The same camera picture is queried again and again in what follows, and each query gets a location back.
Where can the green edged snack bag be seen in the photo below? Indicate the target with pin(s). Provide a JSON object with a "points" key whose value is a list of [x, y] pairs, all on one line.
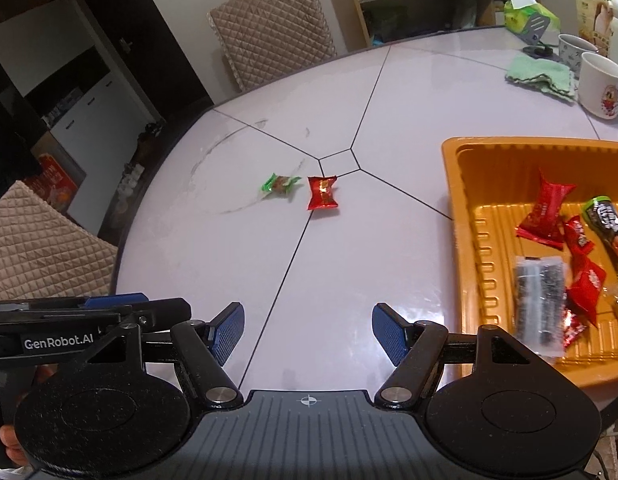
{"points": [[602, 217]]}

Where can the quilted beige chair near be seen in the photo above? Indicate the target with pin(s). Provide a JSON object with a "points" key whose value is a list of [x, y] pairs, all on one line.
{"points": [[43, 254]]}

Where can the green tissue pack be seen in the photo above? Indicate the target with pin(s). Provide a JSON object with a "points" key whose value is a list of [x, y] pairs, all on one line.
{"points": [[516, 13]]}

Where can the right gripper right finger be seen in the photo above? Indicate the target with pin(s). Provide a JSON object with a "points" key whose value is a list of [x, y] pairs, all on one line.
{"points": [[414, 349]]}

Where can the large red snack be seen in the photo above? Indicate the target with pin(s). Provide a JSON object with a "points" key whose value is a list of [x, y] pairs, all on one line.
{"points": [[542, 224]]}

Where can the small red foil packet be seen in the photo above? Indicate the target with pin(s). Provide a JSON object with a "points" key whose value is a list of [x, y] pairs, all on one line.
{"points": [[321, 193]]}

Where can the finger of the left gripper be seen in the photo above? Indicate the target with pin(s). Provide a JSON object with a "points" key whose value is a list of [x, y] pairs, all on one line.
{"points": [[105, 302]]}

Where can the person left hand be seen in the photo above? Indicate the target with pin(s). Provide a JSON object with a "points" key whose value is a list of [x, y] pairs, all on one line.
{"points": [[8, 437]]}

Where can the quilted beige chair back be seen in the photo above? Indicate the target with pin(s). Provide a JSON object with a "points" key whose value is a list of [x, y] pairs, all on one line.
{"points": [[264, 40]]}

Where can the red gift box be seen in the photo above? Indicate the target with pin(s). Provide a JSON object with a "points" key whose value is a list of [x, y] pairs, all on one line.
{"points": [[53, 184]]}

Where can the white mug red print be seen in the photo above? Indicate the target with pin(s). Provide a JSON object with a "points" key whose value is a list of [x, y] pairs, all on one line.
{"points": [[598, 85]]}

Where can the wooden shelf unit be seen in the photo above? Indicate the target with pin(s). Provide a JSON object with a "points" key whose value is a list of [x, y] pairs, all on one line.
{"points": [[366, 22]]}

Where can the white cabinet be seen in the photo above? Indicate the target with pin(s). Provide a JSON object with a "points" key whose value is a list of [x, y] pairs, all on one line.
{"points": [[68, 80]]}

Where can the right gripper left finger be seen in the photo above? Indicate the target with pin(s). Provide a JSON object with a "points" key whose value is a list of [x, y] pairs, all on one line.
{"points": [[202, 349]]}

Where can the bright red snack packet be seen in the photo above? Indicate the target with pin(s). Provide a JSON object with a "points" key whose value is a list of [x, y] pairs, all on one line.
{"points": [[588, 279]]}

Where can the patterned white mug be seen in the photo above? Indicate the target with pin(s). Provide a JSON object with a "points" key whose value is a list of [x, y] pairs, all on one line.
{"points": [[570, 50]]}

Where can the grey phone stand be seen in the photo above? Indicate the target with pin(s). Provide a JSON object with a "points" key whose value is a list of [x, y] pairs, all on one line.
{"points": [[532, 33]]}

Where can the walnut drink box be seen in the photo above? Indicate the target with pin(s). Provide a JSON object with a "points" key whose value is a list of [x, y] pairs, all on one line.
{"points": [[598, 24]]}

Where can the silver clear snack bag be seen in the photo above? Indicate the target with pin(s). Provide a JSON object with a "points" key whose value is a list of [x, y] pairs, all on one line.
{"points": [[540, 295]]}

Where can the green cloth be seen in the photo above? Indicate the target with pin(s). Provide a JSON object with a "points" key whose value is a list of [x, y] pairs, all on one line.
{"points": [[546, 76]]}

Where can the quilted beige chair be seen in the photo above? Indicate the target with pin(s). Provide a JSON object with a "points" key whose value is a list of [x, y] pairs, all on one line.
{"points": [[43, 254], [264, 40]]}

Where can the dark red candy packet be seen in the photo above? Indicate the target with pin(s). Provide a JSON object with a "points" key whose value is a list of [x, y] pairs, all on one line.
{"points": [[573, 328]]}

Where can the red spicy snack packet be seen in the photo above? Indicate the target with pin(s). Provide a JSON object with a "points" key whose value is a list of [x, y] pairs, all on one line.
{"points": [[579, 245]]}

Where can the green wrapped candy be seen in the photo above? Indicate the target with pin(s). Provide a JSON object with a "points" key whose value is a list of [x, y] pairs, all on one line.
{"points": [[279, 185]]}

